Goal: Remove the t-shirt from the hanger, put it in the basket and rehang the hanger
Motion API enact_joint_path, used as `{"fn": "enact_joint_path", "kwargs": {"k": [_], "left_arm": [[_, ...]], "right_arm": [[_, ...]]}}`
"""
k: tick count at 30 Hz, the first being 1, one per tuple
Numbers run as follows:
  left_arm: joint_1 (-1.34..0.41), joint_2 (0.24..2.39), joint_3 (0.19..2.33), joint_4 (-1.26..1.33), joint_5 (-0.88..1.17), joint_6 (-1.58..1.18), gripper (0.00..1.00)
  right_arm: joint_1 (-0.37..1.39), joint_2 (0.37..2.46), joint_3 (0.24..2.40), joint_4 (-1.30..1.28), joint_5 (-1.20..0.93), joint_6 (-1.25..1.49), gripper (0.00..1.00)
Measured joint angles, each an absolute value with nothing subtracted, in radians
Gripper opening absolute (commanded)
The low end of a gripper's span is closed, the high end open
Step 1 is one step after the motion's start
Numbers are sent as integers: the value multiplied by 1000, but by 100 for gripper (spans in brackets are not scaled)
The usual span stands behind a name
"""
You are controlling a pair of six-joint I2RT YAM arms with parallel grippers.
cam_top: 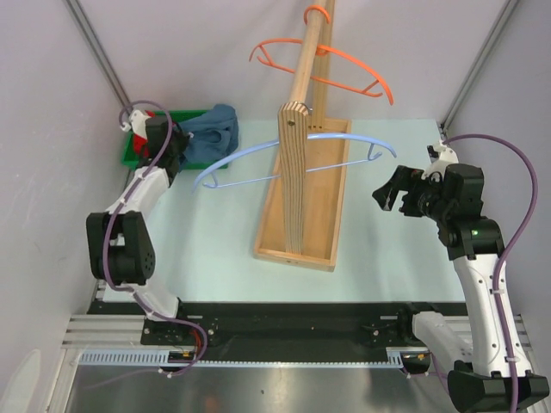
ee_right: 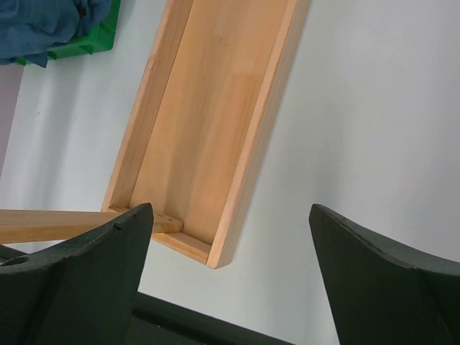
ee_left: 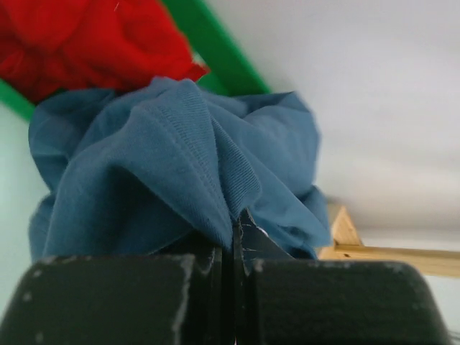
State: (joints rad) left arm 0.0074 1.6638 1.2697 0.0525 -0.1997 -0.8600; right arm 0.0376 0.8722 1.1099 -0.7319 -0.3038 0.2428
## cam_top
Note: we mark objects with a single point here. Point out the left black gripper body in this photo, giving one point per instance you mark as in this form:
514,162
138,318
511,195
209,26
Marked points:
179,144

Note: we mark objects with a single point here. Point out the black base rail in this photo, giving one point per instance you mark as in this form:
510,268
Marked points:
310,332

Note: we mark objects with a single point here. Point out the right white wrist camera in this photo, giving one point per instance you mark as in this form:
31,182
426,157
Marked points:
441,156

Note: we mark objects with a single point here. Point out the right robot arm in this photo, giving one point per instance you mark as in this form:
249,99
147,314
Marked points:
490,372

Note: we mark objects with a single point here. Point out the white cable duct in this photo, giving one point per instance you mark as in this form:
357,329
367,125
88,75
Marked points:
177,359

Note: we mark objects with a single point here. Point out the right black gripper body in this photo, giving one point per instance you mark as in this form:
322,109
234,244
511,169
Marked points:
424,198

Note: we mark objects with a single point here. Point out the wooden hanger stand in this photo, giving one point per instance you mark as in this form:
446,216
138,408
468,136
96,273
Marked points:
301,217

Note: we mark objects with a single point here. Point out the blue t shirt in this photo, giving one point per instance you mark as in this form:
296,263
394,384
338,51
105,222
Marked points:
215,136

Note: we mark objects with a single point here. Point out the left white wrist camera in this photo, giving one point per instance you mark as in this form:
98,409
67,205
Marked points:
136,123

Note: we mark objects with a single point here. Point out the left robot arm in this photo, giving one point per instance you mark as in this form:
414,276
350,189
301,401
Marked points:
120,247

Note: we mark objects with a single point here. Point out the light blue hanger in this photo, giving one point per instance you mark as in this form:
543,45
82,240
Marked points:
208,179

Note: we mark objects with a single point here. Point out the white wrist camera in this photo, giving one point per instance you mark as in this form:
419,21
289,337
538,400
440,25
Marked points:
441,156
136,123

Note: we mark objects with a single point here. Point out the orange hanger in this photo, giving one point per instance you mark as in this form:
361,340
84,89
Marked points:
344,58

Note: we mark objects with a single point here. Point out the red t shirt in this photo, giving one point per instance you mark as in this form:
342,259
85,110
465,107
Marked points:
139,144

